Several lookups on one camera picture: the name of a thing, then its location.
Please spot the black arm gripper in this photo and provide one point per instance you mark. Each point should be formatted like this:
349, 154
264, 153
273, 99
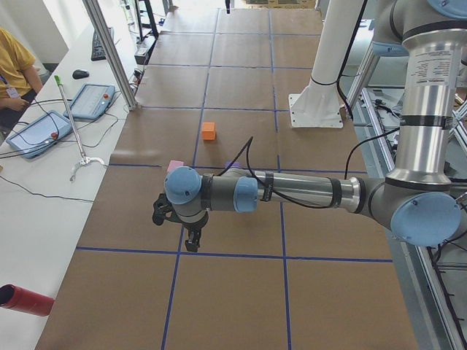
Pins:
194, 227

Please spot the orange cube block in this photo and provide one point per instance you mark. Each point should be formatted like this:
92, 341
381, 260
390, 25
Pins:
208, 131

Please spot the pink cube block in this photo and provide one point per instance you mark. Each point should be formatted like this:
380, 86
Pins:
173, 164

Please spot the purple cube block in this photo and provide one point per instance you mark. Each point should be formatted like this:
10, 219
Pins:
233, 165

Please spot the silver reacher grabber tool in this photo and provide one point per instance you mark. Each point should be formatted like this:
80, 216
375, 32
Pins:
85, 160

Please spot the far blue teach pendant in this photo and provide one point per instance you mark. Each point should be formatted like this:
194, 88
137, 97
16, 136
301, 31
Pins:
91, 101

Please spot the blue teach pendant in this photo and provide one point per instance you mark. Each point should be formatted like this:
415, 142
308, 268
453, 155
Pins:
40, 134
91, 101

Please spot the red cylinder tube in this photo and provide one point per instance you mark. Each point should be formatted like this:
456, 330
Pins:
23, 300

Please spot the near blue teach pendant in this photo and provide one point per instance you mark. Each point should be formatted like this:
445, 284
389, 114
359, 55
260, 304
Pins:
40, 134

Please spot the black computer mouse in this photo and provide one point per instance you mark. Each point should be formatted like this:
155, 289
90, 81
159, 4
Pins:
80, 74

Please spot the black keyboard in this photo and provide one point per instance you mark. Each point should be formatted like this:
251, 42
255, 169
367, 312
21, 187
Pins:
97, 49

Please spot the person in yellow shirt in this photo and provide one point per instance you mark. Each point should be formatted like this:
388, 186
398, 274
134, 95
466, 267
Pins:
20, 81

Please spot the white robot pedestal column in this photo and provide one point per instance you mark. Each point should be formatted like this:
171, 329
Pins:
317, 106

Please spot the aluminium frame post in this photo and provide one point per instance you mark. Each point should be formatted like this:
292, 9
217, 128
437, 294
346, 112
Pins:
98, 21

